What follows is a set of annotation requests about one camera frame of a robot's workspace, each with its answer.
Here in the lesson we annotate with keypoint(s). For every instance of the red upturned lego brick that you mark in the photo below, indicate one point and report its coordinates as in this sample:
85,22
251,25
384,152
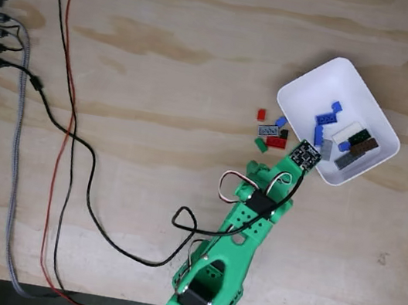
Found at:
276,142

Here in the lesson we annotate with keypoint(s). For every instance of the green narrow lego brick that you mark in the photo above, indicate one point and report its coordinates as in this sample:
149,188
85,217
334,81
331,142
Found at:
261,144

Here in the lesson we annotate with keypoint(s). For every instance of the small black lego brick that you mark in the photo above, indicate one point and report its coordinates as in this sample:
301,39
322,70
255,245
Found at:
284,134

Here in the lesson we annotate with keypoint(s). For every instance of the grey upturned lego brick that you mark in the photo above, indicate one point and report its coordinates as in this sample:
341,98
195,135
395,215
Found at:
268,131

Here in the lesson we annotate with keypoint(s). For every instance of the small blue lego brick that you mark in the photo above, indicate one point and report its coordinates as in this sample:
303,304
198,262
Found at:
281,121
337,106

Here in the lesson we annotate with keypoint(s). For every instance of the light grey lego plate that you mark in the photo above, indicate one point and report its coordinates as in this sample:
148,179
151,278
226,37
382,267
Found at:
326,147

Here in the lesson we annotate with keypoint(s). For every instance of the blue lego plate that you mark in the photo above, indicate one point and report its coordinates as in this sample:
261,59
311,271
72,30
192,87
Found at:
318,135
327,119

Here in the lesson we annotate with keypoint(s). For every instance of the blue square lego brick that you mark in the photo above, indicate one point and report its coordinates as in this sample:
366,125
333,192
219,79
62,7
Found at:
343,146

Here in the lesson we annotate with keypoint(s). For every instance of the dark grey long lego plate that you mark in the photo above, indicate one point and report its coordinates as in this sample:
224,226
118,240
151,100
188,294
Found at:
351,159

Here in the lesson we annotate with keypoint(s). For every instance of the white long lego plate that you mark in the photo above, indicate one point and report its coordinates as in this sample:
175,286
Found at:
344,133

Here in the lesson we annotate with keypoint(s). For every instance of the dark green lego brick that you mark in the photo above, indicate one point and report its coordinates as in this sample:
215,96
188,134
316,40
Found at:
359,137

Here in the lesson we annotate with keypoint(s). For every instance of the small red lego brick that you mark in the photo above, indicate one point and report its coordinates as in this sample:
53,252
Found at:
261,114

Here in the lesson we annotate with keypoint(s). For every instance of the white plastic bin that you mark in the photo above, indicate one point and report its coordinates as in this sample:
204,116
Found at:
317,85

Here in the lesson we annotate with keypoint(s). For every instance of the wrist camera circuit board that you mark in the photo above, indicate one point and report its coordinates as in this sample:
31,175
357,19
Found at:
306,155

